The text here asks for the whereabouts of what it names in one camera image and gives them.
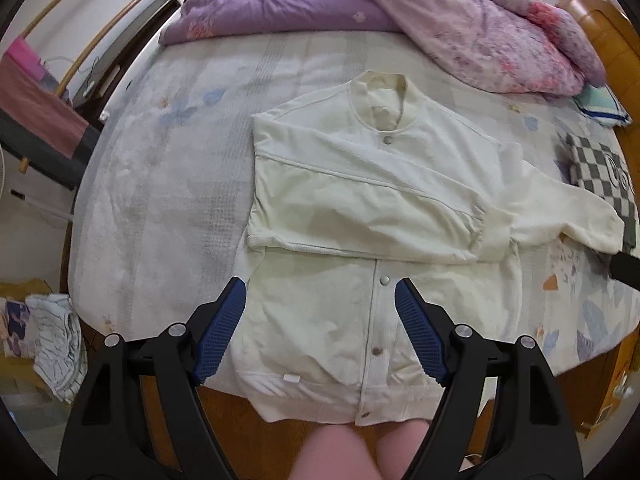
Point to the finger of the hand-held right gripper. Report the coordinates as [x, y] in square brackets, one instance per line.
[626, 269]

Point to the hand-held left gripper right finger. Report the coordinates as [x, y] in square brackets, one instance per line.
[420, 335]

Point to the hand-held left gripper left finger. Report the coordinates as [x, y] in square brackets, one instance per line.
[222, 330]

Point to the white button jacket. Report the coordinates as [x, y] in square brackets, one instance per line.
[350, 200]

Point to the black white checkered cloth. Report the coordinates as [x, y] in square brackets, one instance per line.
[597, 170]

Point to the wooden bedside cabinet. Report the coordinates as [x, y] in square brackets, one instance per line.
[617, 385]

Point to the person's pink pants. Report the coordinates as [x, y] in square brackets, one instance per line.
[345, 452]

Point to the bed with pale printed sheet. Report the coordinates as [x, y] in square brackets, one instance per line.
[165, 185]

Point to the striped white cloth pile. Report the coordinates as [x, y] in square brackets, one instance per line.
[57, 345]

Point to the teal striped cloth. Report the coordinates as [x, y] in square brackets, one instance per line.
[597, 102]

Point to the floral cloth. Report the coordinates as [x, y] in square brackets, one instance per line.
[14, 325]

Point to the wooden headboard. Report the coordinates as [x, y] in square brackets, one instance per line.
[607, 30]

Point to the dark grey towel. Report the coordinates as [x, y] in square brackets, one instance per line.
[45, 155]

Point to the white electric fan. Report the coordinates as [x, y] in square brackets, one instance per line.
[2, 175]

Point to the pink floral quilt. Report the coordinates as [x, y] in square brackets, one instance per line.
[465, 25]

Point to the pink cloth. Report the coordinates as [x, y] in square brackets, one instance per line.
[20, 52]

